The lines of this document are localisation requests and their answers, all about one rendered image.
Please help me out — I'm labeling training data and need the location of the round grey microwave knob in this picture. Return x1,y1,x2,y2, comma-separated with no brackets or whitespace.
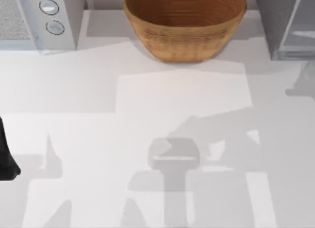
45,20,65,35
39,0,60,16

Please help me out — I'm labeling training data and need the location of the pale microwave oven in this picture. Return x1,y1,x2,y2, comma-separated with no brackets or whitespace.
0,0,86,55

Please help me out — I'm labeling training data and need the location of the brown woven basket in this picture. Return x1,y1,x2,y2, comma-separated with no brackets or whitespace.
123,0,248,63

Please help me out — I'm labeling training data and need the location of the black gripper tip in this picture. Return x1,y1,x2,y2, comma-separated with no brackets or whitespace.
0,117,21,182

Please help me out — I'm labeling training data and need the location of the grey cabinet with dark inside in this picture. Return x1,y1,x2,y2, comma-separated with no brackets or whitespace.
254,0,315,61

